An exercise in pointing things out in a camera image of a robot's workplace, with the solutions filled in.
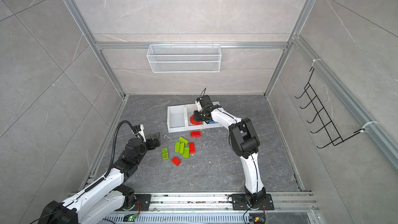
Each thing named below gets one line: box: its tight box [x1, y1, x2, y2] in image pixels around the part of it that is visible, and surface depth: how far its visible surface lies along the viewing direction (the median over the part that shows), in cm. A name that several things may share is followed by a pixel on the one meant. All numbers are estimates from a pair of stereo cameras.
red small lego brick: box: [171, 156, 181, 167], surface depth 87 cm
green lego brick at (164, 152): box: [161, 147, 169, 161], surface depth 90 cm
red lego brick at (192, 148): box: [189, 142, 196, 154], surface depth 92 cm
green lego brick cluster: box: [174, 136, 190, 159], surface depth 92 cm
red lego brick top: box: [190, 130, 202, 138], surface depth 99 cm
